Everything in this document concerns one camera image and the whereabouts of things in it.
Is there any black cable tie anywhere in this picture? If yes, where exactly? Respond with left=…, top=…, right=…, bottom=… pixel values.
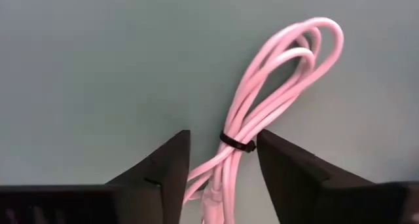
left=219, top=130, right=257, bottom=154

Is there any white USB-C cable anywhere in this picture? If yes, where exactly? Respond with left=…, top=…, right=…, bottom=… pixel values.
left=182, top=16, right=346, bottom=224

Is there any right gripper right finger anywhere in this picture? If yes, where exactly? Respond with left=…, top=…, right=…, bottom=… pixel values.
left=256, top=129, right=404, bottom=224

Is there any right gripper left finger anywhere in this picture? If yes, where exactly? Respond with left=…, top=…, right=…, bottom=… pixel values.
left=104, top=129, right=192, bottom=224

